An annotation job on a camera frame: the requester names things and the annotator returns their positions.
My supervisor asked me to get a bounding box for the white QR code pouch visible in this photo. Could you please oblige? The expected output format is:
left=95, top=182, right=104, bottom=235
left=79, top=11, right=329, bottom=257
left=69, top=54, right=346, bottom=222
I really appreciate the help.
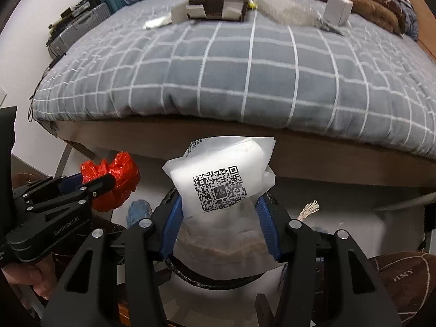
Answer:
left=163, top=136, right=278, bottom=278

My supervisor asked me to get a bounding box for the red plastic bag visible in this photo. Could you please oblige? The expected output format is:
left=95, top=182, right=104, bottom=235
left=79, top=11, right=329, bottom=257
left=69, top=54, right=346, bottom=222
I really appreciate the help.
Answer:
left=81, top=151, right=140, bottom=213

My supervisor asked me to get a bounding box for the white tissue paper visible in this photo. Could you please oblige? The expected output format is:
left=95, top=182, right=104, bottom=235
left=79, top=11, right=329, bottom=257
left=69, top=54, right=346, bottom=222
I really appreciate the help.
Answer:
left=143, top=13, right=171, bottom=30

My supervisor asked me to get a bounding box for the clear bubble wrap sheet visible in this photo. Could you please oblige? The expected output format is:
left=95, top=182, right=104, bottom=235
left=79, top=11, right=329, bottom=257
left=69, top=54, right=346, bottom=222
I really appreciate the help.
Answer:
left=253, top=0, right=319, bottom=27

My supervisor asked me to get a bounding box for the small white cardboard box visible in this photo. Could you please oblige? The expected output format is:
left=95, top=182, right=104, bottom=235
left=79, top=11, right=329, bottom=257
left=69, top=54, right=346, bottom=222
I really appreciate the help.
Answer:
left=323, top=0, right=353, bottom=27

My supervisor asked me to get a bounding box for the dark brown printed carton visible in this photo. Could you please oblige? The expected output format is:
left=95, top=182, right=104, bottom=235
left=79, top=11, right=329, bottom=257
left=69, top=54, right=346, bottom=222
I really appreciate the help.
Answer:
left=171, top=0, right=249, bottom=24

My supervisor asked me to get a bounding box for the black card with white lettering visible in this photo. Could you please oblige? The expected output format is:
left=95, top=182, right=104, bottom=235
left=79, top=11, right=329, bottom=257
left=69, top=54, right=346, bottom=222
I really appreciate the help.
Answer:
left=314, top=18, right=344, bottom=36

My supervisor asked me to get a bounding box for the black lined trash bin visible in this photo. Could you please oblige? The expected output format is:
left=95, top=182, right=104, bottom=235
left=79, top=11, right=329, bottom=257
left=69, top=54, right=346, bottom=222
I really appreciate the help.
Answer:
left=163, top=255, right=274, bottom=327

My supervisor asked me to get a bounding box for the person left hand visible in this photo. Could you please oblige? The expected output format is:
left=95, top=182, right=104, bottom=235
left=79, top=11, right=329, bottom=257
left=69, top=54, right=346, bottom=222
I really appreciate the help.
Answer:
left=1, top=255, right=57, bottom=300

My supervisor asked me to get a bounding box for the blue slipper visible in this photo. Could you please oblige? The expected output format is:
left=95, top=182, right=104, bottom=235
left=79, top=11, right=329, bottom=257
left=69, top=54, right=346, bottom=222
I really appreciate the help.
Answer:
left=126, top=199, right=152, bottom=228

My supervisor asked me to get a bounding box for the grey hard suitcase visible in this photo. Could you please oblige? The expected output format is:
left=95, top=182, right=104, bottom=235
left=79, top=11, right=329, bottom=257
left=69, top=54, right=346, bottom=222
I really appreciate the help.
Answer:
left=47, top=3, right=111, bottom=60

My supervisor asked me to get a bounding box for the grey checked bed sheet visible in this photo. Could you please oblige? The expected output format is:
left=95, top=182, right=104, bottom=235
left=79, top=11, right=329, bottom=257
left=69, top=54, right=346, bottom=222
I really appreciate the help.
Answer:
left=32, top=0, right=435, bottom=158

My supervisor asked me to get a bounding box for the yellow snack wrapper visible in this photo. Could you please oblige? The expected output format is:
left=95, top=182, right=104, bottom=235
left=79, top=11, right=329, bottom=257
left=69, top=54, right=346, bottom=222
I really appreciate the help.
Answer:
left=247, top=0, right=257, bottom=10

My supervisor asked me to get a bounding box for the clutter on suitcases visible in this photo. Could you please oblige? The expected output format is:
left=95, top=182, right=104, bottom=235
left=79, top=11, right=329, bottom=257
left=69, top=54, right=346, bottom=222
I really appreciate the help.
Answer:
left=48, top=0, right=102, bottom=38

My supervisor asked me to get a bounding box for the wooden headboard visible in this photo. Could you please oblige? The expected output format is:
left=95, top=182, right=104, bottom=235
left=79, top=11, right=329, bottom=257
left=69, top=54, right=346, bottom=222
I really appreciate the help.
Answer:
left=410, top=0, right=436, bottom=61

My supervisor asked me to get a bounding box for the wooden bed frame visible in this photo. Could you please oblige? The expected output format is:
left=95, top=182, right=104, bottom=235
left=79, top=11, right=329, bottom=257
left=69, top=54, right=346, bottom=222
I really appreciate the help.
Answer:
left=35, top=115, right=436, bottom=188

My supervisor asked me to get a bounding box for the black charger cable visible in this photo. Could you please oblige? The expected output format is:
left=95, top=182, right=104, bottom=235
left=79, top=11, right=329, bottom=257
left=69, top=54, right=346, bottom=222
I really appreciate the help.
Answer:
left=27, top=54, right=67, bottom=123

